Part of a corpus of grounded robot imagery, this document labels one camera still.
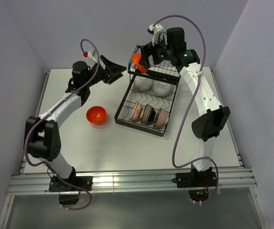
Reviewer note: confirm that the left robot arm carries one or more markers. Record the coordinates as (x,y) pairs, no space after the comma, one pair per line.
(42,144)

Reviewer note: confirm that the orange white patterned bowl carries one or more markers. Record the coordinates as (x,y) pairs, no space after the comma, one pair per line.
(137,112)

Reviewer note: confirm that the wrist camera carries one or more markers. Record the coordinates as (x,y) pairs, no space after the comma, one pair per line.
(155,30)
(90,56)

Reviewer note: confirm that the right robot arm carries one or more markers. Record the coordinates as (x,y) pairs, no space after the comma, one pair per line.
(169,45)

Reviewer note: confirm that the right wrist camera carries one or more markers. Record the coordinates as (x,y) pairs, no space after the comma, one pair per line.
(155,30)

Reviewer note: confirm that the aluminium mounting rail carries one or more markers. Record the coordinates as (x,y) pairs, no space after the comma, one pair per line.
(129,181)

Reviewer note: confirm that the black white patterned bowl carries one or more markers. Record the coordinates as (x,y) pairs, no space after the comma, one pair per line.
(162,118)

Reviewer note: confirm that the black wire dish rack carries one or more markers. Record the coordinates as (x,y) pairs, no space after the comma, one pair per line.
(163,72)

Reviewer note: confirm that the brown beige bowl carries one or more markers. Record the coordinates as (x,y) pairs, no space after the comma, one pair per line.
(148,115)

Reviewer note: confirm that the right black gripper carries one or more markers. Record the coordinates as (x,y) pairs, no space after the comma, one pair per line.
(146,52)

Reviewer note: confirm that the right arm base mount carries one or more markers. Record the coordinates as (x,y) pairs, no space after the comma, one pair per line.
(189,180)

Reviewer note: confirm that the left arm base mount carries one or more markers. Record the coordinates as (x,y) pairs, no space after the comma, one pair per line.
(69,195)

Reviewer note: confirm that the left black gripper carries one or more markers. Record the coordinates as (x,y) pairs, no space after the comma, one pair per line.
(113,68)

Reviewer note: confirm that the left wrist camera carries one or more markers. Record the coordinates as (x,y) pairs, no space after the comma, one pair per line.
(90,56)

